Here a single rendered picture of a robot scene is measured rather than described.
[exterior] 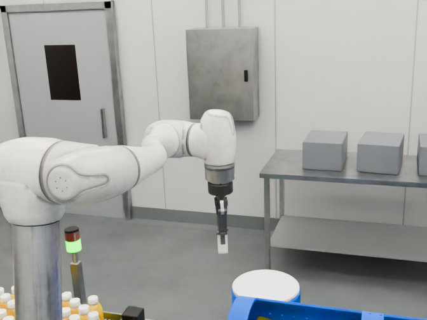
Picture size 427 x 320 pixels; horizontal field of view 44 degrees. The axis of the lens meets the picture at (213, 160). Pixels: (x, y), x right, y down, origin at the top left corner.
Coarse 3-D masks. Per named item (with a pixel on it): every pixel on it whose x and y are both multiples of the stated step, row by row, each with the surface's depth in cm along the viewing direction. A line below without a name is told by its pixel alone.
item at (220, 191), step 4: (208, 184) 158; (212, 184) 157; (216, 184) 156; (220, 184) 156; (224, 184) 156; (228, 184) 157; (232, 184) 158; (208, 188) 158; (212, 188) 157; (216, 188) 156; (220, 188) 156; (224, 188) 156; (228, 188) 157; (232, 188) 158; (208, 192) 159; (212, 192) 157; (216, 192) 156; (220, 192) 156; (224, 192) 156; (228, 192) 157; (220, 196) 157; (224, 196) 157; (220, 200) 157; (224, 200) 157; (224, 204) 157; (224, 208) 159
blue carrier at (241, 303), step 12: (240, 300) 174; (252, 300) 174; (264, 300) 177; (276, 300) 176; (240, 312) 168; (252, 312) 188; (264, 312) 186; (276, 312) 184; (288, 312) 183; (300, 312) 181; (312, 312) 179; (324, 312) 177; (336, 312) 175; (348, 312) 172; (360, 312) 168; (372, 312) 166
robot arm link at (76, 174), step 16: (64, 144) 107; (80, 144) 108; (48, 160) 104; (64, 160) 100; (80, 160) 100; (96, 160) 102; (112, 160) 105; (128, 160) 109; (48, 176) 100; (64, 176) 98; (80, 176) 99; (96, 176) 101; (112, 176) 104; (128, 176) 108; (48, 192) 105; (64, 192) 99; (80, 192) 99; (96, 192) 101; (112, 192) 105
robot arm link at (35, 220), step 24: (0, 144) 114; (24, 144) 109; (48, 144) 108; (0, 168) 109; (24, 168) 106; (0, 192) 110; (24, 192) 107; (24, 216) 109; (48, 216) 111; (24, 240) 111; (48, 240) 113; (24, 264) 112; (48, 264) 113; (24, 288) 113; (48, 288) 114; (24, 312) 114; (48, 312) 115
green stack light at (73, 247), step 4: (80, 240) 231; (68, 244) 228; (72, 244) 228; (76, 244) 229; (80, 244) 231; (68, 248) 229; (72, 248) 228; (76, 248) 229; (80, 248) 231; (72, 252) 229
